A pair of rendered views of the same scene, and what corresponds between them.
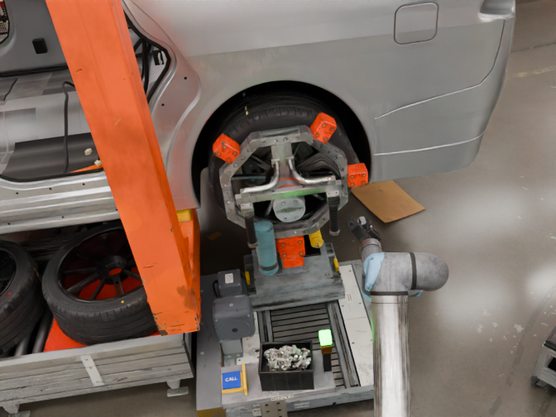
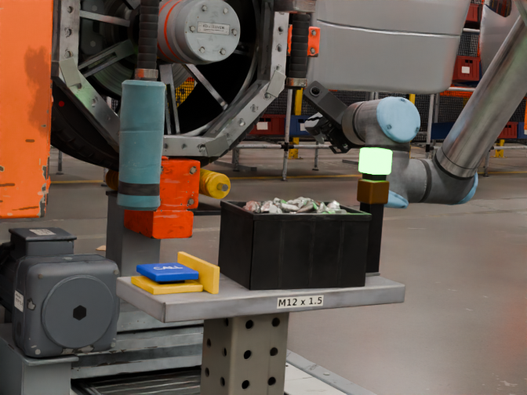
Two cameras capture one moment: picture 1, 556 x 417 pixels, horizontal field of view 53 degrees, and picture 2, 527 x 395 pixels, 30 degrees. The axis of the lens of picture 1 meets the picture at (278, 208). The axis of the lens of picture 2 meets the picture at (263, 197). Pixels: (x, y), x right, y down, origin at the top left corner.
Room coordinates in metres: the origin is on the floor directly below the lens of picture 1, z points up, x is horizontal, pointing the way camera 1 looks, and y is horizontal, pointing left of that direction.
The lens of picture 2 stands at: (-0.01, 0.83, 0.77)
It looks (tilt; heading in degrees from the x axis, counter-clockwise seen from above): 7 degrees down; 331
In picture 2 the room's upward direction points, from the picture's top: 4 degrees clockwise
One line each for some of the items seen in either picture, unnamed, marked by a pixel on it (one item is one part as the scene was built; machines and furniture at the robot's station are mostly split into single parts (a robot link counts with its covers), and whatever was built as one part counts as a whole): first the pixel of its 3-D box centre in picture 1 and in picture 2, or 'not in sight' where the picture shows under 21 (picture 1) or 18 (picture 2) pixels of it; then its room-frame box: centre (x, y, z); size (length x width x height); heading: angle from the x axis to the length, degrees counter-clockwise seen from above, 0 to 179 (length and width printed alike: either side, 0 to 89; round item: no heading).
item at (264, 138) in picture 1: (285, 185); (175, 30); (1.98, -0.04, 0.85); 0.54 x 0.07 x 0.54; 92
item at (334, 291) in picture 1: (292, 275); (129, 332); (2.15, -0.03, 0.13); 0.50 x 0.36 x 0.10; 92
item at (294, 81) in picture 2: (333, 218); (299, 48); (1.75, -0.22, 0.83); 0.04 x 0.04 x 0.16
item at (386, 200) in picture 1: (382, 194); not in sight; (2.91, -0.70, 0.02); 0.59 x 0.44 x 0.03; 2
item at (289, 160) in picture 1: (309, 163); not in sight; (1.86, -0.15, 1.03); 0.19 x 0.18 x 0.11; 2
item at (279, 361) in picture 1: (286, 365); (292, 239); (1.30, 0.04, 0.51); 0.20 x 0.14 x 0.13; 84
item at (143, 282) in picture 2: (232, 382); (166, 284); (1.29, 0.25, 0.45); 0.08 x 0.08 x 0.01; 2
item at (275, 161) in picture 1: (260, 170); not in sight; (1.85, 0.05, 1.03); 0.19 x 0.18 x 0.11; 2
